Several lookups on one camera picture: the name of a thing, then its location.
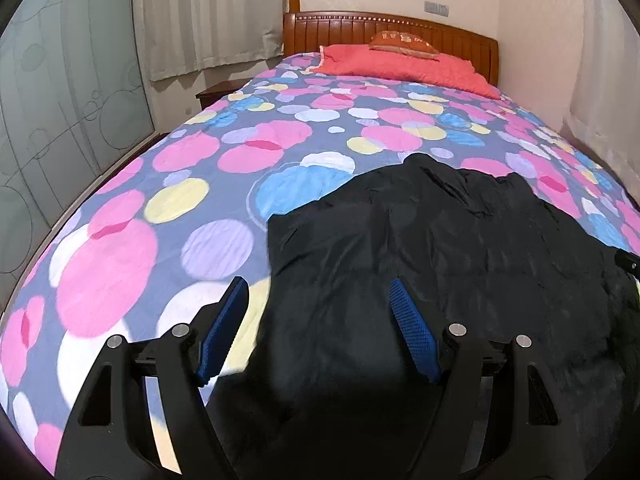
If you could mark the wooden headboard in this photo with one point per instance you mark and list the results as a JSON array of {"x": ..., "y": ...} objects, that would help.
[{"x": 308, "y": 31}]

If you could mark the white window curtain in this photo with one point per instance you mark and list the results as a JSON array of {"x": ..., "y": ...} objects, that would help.
[{"x": 179, "y": 37}]

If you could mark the red pillow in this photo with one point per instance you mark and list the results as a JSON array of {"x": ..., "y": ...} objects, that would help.
[{"x": 443, "y": 70}]

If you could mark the black puffer jacket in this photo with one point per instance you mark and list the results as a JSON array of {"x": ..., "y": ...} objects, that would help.
[{"x": 330, "y": 390}]

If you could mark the frosted glass wardrobe door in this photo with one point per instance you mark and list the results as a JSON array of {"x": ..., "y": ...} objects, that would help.
[{"x": 72, "y": 103}]

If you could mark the white side curtain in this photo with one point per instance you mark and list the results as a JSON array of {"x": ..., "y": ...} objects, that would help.
[{"x": 604, "y": 109}]

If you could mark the wooden nightstand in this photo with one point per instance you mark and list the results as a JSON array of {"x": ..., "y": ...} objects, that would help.
[{"x": 212, "y": 94}]

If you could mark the orange embroidered cushion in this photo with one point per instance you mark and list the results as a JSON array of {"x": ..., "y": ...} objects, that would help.
[{"x": 404, "y": 43}]

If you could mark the wall socket panel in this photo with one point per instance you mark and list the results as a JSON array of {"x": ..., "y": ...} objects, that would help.
[{"x": 436, "y": 8}]

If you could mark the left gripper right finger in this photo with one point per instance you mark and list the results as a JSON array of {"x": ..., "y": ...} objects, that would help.
[{"x": 495, "y": 413}]

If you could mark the colourful polka dot bedspread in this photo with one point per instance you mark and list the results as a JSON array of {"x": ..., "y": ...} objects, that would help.
[{"x": 170, "y": 231}]

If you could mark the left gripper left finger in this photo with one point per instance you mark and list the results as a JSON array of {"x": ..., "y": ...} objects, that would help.
[{"x": 109, "y": 434}]

